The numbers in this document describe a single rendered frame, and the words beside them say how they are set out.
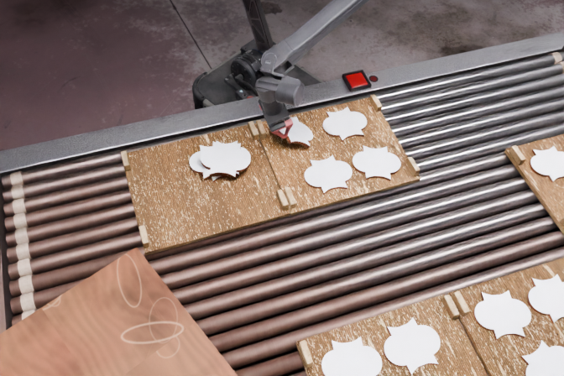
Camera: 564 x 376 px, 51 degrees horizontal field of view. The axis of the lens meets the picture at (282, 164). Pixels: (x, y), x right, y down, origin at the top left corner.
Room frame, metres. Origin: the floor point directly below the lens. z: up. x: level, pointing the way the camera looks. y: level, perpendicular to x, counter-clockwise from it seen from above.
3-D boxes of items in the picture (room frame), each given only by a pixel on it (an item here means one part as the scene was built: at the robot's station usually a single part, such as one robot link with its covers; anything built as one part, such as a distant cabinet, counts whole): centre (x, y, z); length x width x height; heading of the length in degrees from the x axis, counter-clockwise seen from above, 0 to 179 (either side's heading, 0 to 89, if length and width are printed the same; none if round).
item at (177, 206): (0.98, 0.22, 0.93); 0.41 x 0.35 x 0.02; 113
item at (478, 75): (1.32, -0.10, 0.90); 1.95 x 0.05 x 0.05; 112
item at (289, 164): (1.14, -0.16, 0.93); 0.41 x 0.35 x 0.02; 113
